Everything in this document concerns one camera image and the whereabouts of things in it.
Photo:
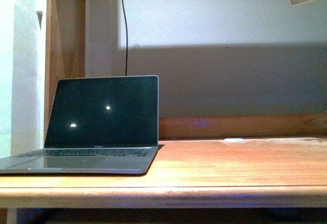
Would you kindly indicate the wooden desk hutch frame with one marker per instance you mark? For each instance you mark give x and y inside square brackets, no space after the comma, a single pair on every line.
[65,58]

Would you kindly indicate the grey open laptop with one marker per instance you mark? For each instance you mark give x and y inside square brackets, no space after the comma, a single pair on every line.
[97,125]

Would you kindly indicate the white round desk grommet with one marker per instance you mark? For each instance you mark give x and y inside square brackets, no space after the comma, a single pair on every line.
[233,140]

